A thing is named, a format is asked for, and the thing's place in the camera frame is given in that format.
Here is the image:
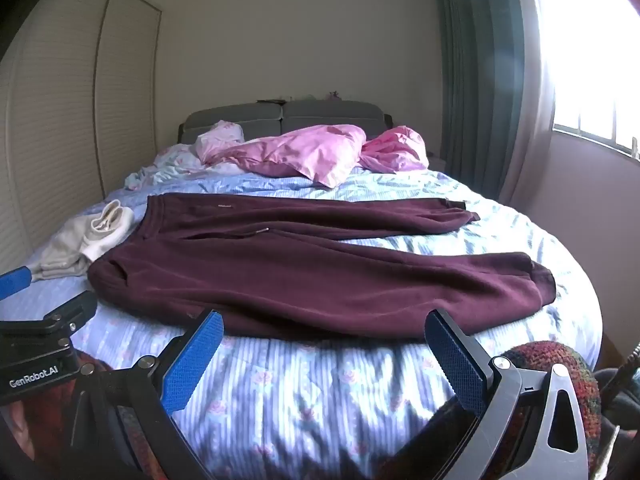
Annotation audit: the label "sheer white curtain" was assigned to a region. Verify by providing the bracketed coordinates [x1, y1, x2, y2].
[497, 0, 558, 207]

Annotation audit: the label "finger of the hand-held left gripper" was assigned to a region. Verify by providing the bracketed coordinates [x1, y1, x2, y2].
[0, 266, 34, 302]
[0, 290, 99, 348]

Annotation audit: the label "blue striped floral bed sheet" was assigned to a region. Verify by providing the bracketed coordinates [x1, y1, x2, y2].
[0, 157, 605, 480]

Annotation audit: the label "pale pink floral pillow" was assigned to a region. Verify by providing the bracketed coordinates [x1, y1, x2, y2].
[194, 120, 246, 162]

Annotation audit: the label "green curtain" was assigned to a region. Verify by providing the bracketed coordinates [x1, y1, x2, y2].
[432, 0, 540, 197]

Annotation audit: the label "flexible metal cable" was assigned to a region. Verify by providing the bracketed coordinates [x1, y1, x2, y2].
[611, 339, 640, 392]

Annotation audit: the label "small pink pillow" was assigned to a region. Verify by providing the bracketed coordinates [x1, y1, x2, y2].
[359, 125, 431, 172]

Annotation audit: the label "window with metal bars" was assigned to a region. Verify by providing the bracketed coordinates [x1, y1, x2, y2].
[537, 0, 640, 162]

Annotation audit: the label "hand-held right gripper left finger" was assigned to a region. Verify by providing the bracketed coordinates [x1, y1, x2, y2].
[70, 309, 226, 480]

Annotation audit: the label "maroon fleece pants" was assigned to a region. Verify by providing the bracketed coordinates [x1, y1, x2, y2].
[87, 192, 557, 343]

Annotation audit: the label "large pink pillow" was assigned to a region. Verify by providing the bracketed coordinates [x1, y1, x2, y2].
[202, 123, 369, 189]

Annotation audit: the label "white floral crumpled sheet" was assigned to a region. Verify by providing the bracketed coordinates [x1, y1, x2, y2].
[124, 142, 213, 192]

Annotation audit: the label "cream louvred wardrobe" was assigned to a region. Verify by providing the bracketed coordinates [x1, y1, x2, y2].
[0, 0, 164, 275]

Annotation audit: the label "grey padded headboard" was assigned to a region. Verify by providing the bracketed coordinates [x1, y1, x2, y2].
[178, 99, 394, 147]

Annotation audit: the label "cream folded garment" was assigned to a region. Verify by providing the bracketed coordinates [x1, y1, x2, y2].
[39, 199, 136, 279]

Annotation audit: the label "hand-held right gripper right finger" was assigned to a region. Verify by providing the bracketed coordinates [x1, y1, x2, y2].
[390, 309, 589, 480]

